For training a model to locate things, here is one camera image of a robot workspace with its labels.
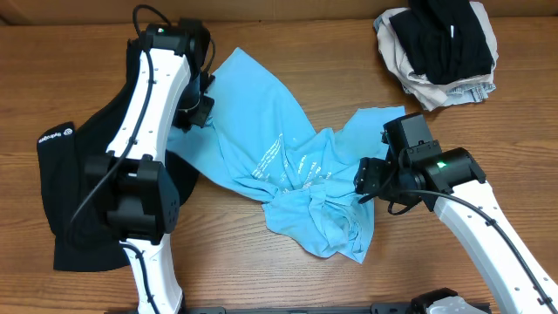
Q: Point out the black folded garment on pile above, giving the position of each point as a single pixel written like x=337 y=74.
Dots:
x=443 y=39

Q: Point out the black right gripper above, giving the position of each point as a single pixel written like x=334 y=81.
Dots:
x=372 y=176

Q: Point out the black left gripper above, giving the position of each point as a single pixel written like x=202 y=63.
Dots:
x=198 y=110

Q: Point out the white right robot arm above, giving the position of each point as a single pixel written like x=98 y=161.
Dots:
x=454 y=187

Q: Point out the grey patterned folded garment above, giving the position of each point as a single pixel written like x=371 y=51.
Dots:
x=469 y=93

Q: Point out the beige folded garment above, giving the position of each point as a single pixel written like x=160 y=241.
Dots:
x=429 y=95

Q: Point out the light blue t-shirt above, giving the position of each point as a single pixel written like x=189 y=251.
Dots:
x=259 y=143

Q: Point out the black shirt with logo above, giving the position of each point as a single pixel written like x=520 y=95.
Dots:
x=62 y=152

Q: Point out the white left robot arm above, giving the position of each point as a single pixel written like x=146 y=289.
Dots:
x=132 y=190

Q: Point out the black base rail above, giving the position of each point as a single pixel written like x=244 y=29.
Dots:
x=379 y=308

